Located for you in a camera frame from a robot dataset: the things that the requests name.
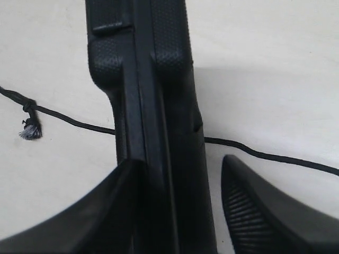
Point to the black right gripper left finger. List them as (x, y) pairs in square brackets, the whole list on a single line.
[(100, 222)]

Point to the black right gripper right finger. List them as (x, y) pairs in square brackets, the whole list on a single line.
[(263, 219)]

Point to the black plastic case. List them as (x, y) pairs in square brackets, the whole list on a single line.
[(139, 54)]

